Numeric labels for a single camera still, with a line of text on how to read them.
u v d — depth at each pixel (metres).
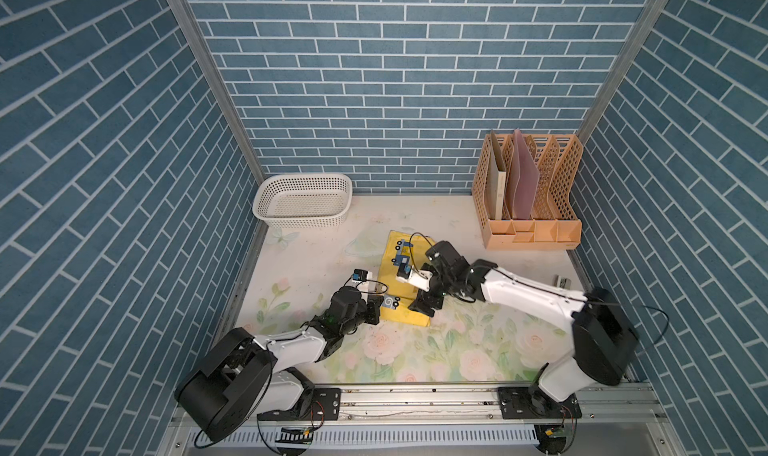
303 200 1.19
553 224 1.02
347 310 0.68
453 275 0.65
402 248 1.05
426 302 0.76
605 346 0.44
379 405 0.75
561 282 0.94
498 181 0.89
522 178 0.91
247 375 0.43
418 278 0.72
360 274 0.78
